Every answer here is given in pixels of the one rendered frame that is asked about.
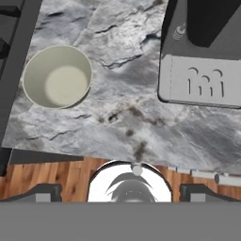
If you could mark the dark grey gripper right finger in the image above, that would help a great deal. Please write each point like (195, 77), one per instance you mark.
(193, 192)

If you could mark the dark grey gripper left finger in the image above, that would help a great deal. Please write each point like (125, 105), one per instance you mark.
(47, 192)

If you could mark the cream white bowl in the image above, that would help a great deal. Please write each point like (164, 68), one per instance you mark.
(58, 77)

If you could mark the round white and black object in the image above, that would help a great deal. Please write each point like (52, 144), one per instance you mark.
(130, 185)

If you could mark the grey coffee machine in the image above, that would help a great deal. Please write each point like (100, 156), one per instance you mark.
(200, 78)

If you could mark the black hob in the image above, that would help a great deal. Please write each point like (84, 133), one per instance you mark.
(15, 47)

